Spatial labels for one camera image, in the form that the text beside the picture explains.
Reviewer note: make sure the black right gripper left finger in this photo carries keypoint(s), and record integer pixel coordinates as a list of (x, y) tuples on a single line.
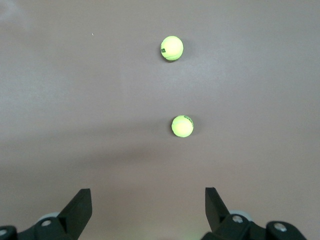
[(75, 215)]

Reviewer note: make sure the yellow-green tennis ball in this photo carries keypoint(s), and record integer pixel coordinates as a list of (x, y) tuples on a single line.
[(172, 47), (182, 127)]

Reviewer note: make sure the brown table cover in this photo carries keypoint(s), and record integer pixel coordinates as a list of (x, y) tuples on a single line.
[(75, 100)]

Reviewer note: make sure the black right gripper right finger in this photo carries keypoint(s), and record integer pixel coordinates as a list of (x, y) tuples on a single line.
[(217, 215)]

